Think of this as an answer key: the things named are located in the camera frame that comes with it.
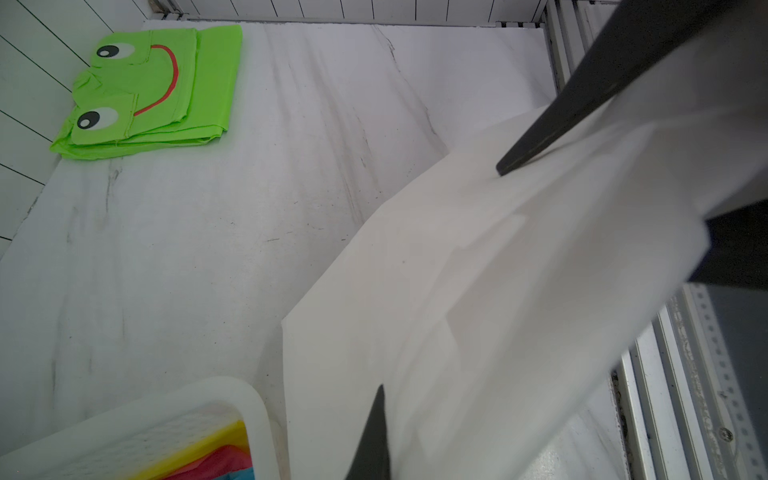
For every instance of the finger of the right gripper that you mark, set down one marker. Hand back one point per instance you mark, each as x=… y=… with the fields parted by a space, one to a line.
x=638 y=35
x=737 y=256

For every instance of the yellow raincoat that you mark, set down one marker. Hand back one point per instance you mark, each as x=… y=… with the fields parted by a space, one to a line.
x=234 y=434

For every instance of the pink rabbit raincoat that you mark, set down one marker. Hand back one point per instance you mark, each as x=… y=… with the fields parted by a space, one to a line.
x=216 y=464

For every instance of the white raincoat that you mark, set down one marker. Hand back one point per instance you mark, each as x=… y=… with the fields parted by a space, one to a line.
x=489 y=306

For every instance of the green frog raincoat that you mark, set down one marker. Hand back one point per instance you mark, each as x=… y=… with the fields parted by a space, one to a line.
x=150 y=90

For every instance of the white plastic basket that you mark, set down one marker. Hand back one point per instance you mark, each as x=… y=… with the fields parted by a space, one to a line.
x=124 y=441

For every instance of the blue raincoat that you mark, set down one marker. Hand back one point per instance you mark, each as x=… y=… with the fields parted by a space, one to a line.
x=244 y=474

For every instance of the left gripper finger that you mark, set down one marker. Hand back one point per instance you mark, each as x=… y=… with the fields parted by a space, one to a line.
x=372 y=457

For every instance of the aluminium mounting rail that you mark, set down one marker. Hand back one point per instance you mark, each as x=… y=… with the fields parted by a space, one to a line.
x=685 y=413

